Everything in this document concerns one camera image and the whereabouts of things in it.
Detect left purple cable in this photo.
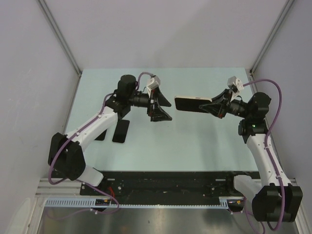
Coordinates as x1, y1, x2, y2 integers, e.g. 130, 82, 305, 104
46, 72, 156, 221

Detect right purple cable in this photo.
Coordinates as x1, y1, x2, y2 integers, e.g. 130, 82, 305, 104
234, 78, 286, 231

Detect aluminium corner post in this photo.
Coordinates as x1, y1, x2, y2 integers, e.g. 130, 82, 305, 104
249, 0, 297, 76
36, 0, 82, 76

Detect left aluminium corner post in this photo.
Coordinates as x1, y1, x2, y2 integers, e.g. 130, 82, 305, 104
36, 0, 82, 76

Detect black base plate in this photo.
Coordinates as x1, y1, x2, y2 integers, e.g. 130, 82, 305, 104
50, 170, 254, 205

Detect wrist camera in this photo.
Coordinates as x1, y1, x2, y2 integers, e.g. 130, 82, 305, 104
146, 75, 161, 92
227, 76, 244, 101

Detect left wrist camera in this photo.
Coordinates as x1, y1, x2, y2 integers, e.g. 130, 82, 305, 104
146, 75, 161, 92

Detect purple cable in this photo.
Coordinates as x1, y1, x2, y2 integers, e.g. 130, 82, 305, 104
46, 72, 156, 221
234, 78, 286, 231

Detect white slotted cable duct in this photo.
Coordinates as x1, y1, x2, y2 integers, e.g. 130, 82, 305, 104
45, 197, 231, 210

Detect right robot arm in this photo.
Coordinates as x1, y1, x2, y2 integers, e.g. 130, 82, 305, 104
199, 89, 303, 222

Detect bare phone silver edge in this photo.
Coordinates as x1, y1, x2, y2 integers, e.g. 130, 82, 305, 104
112, 119, 130, 144

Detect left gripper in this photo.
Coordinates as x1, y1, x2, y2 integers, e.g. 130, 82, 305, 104
128, 87, 172, 122

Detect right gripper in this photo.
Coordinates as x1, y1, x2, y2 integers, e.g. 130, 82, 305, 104
199, 89, 251, 119

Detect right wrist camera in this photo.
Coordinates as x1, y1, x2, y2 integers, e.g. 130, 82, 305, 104
227, 76, 244, 101

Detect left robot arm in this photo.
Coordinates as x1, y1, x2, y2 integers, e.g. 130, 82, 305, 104
48, 72, 172, 195

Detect right side aluminium rail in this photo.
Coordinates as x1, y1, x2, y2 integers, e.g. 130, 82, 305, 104
243, 78, 282, 178

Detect right aluminium corner post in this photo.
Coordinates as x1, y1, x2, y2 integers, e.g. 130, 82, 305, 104
249, 0, 297, 76

